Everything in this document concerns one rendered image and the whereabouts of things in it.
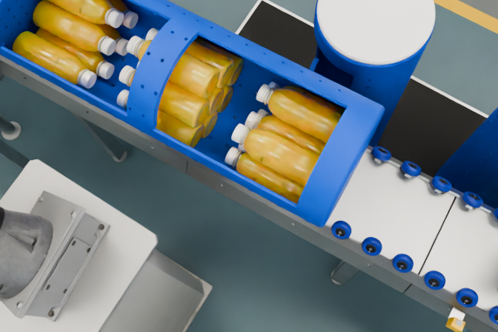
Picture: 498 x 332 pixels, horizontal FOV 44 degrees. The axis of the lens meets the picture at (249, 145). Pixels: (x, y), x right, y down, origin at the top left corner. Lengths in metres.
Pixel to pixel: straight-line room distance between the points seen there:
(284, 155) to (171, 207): 1.23
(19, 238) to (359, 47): 0.84
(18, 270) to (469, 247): 0.95
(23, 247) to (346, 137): 0.60
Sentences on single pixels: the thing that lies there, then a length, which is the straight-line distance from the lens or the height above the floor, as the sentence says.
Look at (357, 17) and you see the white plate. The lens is 1.49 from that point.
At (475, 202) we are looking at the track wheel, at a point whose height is 0.98.
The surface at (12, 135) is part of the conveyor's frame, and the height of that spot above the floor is 0.01.
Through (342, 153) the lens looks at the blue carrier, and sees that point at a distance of 1.15.
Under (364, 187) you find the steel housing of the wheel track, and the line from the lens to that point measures 1.45.
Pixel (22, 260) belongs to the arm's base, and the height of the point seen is 1.32.
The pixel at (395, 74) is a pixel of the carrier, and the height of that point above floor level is 0.96.
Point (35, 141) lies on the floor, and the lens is 2.64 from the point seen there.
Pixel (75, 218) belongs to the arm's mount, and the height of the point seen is 1.31.
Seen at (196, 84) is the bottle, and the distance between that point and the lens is 1.26.
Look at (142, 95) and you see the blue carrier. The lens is 1.25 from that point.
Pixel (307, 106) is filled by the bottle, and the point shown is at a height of 1.14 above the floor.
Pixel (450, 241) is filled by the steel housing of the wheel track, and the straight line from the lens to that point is 1.47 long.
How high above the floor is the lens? 2.33
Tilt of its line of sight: 72 degrees down
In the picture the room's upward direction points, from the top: 9 degrees counter-clockwise
